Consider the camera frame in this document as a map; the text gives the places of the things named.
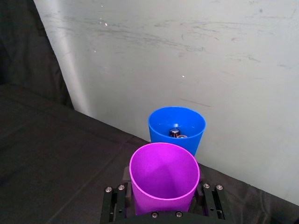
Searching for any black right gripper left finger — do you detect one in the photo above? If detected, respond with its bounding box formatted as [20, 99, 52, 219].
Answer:
[100, 166, 136, 224]

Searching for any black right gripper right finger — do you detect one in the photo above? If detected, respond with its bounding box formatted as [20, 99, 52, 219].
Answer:
[191, 167, 226, 220]

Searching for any purple plastic cup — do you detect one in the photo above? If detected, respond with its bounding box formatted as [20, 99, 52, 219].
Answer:
[129, 142, 201, 216]

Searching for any black table cloth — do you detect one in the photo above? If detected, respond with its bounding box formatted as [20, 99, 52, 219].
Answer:
[0, 84, 299, 224]

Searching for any blue plastic cup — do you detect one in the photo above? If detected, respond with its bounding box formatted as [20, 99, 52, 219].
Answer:
[147, 106, 207, 157]

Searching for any black hanging curtain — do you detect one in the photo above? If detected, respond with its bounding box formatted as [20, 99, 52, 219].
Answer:
[0, 0, 74, 110]

